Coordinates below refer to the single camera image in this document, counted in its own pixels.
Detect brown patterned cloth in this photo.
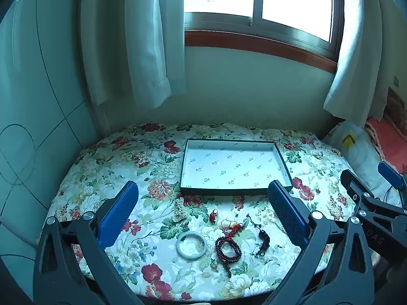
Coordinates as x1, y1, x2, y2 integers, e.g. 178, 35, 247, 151
386, 86, 407, 121

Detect red knot charm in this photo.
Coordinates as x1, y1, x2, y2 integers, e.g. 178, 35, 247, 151
222, 223, 245, 241

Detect white printed box tray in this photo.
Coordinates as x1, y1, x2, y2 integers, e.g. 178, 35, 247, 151
179, 138, 294, 196

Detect dark tassel pendant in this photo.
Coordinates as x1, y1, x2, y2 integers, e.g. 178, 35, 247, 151
246, 213, 271, 258

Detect white jade bangle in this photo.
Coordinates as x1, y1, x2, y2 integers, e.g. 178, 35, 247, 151
176, 232, 209, 258

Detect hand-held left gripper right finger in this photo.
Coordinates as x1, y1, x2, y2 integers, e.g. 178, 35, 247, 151
261, 180, 376, 305

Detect floral tablecloth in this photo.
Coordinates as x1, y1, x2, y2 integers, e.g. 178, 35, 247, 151
40, 122, 382, 302

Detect white plastic bag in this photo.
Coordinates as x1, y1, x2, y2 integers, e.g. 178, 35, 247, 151
324, 119, 403, 207

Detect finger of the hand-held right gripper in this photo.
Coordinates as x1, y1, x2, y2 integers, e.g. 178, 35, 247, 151
340, 169, 407, 239
377, 161, 407, 194

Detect white curtain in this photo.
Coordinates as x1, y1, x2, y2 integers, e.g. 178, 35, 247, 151
323, 0, 387, 128
79, 0, 186, 110

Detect pink cloth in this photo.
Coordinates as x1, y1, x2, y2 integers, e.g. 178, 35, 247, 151
364, 116, 407, 174

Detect dark red bead bracelet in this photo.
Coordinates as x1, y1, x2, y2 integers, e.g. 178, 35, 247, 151
214, 237, 243, 278

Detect rhinestone hair clip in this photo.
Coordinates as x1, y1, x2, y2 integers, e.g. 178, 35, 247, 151
172, 197, 186, 223

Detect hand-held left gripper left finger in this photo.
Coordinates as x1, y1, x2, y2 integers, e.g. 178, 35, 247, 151
33, 180, 145, 305

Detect white wardrobe with line pattern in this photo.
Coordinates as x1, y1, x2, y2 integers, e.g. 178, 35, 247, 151
0, 0, 110, 293

